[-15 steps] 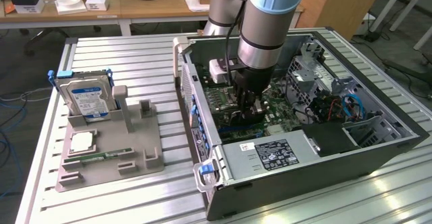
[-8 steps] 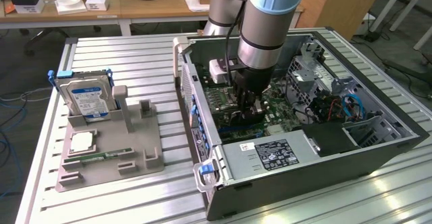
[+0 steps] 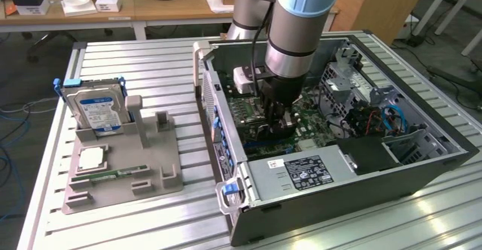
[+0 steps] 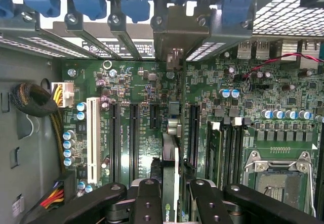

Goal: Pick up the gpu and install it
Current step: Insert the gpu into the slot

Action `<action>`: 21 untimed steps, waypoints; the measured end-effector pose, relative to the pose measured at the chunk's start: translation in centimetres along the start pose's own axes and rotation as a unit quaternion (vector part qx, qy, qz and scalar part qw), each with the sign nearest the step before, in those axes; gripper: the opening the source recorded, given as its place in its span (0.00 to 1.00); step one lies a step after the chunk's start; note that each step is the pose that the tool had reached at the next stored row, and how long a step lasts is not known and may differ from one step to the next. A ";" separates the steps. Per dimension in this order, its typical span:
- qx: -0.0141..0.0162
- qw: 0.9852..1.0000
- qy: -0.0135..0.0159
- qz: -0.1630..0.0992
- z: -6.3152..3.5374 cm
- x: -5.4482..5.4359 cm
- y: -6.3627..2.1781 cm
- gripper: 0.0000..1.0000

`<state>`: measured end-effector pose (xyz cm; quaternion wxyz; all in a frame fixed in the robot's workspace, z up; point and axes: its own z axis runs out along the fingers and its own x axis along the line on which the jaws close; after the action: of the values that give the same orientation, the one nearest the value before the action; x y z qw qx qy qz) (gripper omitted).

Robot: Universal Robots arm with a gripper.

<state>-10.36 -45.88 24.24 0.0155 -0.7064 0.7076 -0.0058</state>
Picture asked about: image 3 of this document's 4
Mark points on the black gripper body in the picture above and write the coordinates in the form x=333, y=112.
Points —
x=285, y=92

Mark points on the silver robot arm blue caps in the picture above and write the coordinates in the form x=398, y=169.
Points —
x=297, y=35

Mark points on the green motherboard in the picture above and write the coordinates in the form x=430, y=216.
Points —
x=313, y=126

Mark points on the silver chipset heat sink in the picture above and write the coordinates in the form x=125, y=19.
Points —
x=309, y=145

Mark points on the grey metal disk bay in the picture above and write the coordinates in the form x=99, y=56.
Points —
x=338, y=92

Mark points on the blue slot clip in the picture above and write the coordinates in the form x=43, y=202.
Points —
x=217, y=122
x=229, y=162
x=217, y=111
x=223, y=147

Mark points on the grey power supply unit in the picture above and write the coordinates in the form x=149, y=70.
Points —
x=264, y=176

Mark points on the black plastic shroud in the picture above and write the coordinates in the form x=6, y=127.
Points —
x=365, y=154

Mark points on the blue case latch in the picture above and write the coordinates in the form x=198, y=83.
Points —
x=230, y=190

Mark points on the black open PC case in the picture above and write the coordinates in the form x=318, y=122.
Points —
x=338, y=205

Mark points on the white paper stack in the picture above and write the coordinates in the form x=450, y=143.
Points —
x=218, y=3

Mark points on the wooden cabinet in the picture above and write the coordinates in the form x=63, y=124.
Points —
x=377, y=7

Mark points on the white power adapter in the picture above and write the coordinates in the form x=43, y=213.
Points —
x=412, y=25

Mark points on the grey parts rack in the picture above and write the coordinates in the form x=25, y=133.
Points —
x=125, y=154

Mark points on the wooden desk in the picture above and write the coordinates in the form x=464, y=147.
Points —
x=170, y=10
x=53, y=18

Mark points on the black floor stand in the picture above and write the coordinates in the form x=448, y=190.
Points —
x=460, y=79

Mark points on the green RAM stick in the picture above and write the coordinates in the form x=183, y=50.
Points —
x=113, y=173

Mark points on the silver CPU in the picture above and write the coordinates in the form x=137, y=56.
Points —
x=94, y=157

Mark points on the hard drive with blue caddy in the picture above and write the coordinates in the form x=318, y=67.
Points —
x=74, y=82

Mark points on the small white labelled box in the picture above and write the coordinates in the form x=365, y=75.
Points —
x=107, y=4

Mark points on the black chair base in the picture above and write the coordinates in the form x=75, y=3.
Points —
x=49, y=37

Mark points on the white box dark lid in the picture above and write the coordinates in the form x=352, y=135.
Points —
x=33, y=8

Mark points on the orange item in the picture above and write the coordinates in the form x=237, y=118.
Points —
x=11, y=9

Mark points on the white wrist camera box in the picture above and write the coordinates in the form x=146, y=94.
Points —
x=244, y=80

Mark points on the black intrusion switch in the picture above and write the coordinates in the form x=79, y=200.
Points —
x=217, y=87

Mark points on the grey metal drive bracket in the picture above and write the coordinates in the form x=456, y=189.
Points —
x=414, y=137

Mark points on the white table frame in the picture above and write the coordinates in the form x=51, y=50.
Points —
x=452, y=10

